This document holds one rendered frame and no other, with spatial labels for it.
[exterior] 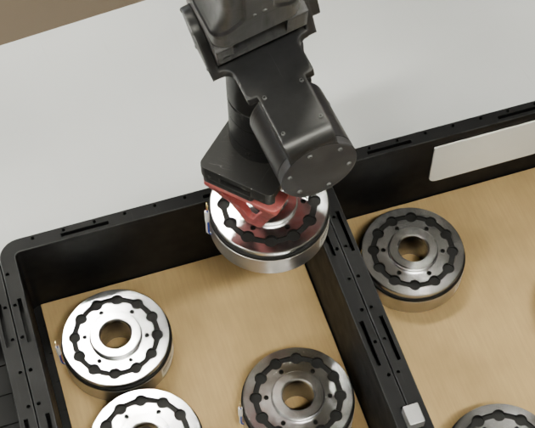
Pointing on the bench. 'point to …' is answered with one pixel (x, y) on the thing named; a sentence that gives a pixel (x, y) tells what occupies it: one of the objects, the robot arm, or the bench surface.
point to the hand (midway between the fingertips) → (267, 196)
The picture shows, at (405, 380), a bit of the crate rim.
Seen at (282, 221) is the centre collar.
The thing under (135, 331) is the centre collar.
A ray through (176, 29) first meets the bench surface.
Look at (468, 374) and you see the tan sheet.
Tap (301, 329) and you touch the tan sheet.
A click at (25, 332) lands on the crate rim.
